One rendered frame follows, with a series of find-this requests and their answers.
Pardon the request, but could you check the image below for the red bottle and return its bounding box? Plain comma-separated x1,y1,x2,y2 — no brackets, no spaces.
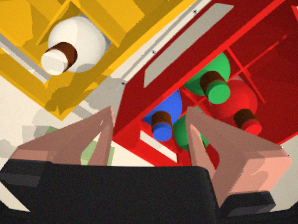
208,76,262,136

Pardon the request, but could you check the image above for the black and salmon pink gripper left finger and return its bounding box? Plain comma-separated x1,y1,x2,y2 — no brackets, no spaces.
8,106,114,166

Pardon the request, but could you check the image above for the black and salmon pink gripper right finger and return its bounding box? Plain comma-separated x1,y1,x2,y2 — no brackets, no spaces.
185,106,292,208

